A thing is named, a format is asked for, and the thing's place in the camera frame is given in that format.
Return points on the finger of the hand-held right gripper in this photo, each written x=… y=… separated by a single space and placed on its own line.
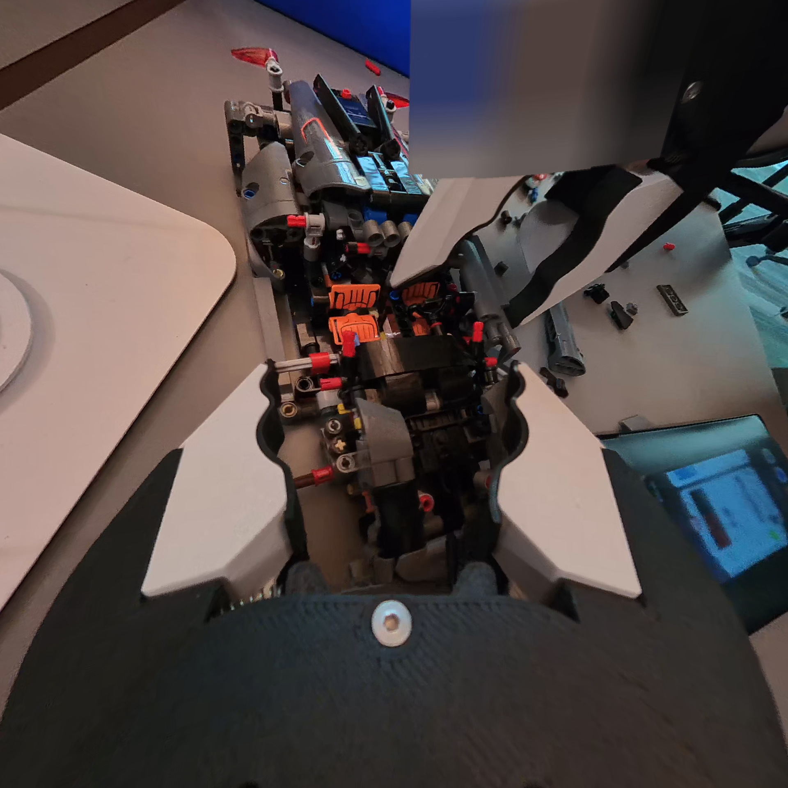
x=449 y=221
x=628 y=228

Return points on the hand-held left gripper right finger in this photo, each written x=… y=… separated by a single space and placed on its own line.
x=566 y=511

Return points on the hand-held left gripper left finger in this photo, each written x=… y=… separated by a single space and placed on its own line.
x=215 y=511

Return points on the grey lego side panel assembly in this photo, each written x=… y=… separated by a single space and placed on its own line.
x=486 y=289

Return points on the lego car model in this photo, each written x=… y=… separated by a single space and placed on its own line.
x=400 y=357

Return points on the black lego axle connector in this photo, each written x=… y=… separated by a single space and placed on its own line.
x=597 y=294

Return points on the dark grey studded lego plate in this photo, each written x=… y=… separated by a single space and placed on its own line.
x=672 y=300

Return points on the dark curved lego slope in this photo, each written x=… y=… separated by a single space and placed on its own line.
x=620 y=317

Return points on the light grey flat lego piece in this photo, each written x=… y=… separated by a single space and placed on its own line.
x=634 y=423

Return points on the black lego pin connector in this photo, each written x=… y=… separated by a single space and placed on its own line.
x=554 y=381

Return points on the grey curved lego panel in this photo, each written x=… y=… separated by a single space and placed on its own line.
x=563 y=345

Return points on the smartphone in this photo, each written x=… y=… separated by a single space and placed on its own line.
x=726 y=505

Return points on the blue box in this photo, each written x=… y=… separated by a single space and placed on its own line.
x=357 y=24

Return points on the clear round disc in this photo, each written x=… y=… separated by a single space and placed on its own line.
x=12 y=332

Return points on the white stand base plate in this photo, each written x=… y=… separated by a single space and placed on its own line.
x=123 y=308

